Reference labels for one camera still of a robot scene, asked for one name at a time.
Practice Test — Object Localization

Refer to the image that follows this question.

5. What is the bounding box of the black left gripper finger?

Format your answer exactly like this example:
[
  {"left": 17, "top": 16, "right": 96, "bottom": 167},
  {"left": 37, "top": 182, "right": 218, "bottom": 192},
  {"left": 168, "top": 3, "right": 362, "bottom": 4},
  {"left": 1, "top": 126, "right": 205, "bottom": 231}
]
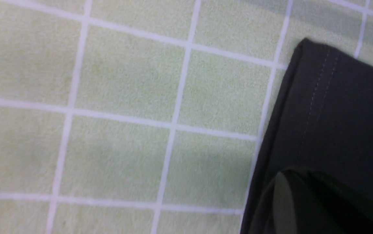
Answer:
[{"left": 273, "top": 171, "right": 298, "bottom": 234}]

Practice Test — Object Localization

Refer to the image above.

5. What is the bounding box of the dark gray long-sleeve shirt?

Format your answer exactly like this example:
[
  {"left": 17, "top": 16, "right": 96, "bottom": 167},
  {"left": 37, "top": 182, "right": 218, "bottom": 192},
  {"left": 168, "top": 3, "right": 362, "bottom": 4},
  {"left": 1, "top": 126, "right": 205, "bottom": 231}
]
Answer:
[{"left": 240, "top": 38, "right": 373, "bottom": 234}]

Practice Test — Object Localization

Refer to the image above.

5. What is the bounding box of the green checkered table mat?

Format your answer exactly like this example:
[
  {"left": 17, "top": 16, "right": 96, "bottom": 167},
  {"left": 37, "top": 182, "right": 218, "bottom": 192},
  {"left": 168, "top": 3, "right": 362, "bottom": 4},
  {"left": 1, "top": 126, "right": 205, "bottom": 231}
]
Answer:
[{"left": 0, "top": 0, "right": 373, "bottom": 234}]

